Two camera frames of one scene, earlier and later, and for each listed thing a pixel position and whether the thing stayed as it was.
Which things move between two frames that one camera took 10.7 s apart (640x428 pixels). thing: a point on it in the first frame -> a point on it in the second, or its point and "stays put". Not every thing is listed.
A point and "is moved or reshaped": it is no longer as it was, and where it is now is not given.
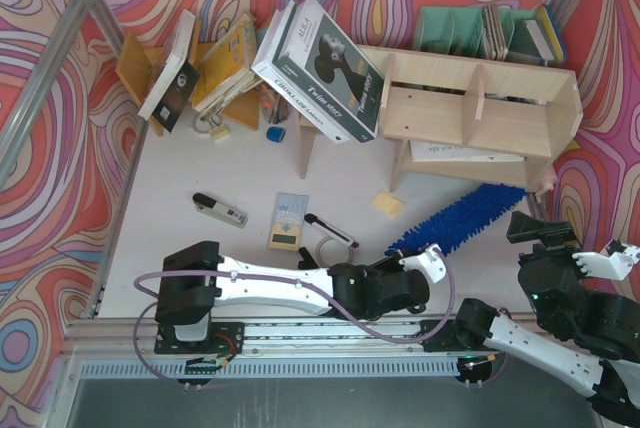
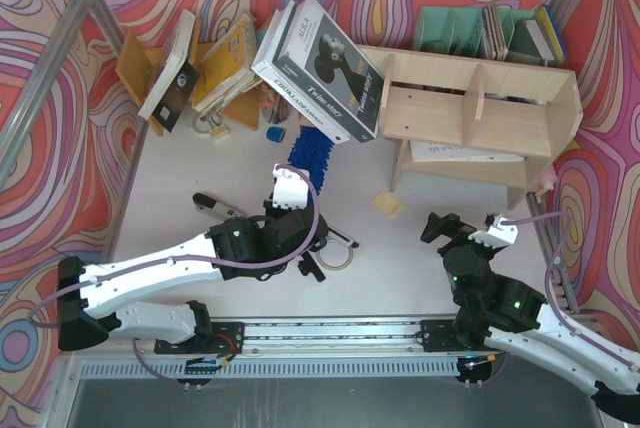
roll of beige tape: x=331 y=251 is moved or reshaped
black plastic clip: x=307 y=263 stays put
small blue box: x=276 y=134 stays put
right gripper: x=542 y=240 -> x=455 y=234
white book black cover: x=176 y=80 stays put
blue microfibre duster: x=462 y=220 -> x=310 y=151
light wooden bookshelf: x=461 y=112 stays put
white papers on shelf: x=435 y=153 stays put
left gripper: x=392 y=262 -> x=304 y=246
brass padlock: x=211 y=124 stays put
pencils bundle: x=274 y=106 stays put
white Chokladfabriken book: x=294 y=97 stays put
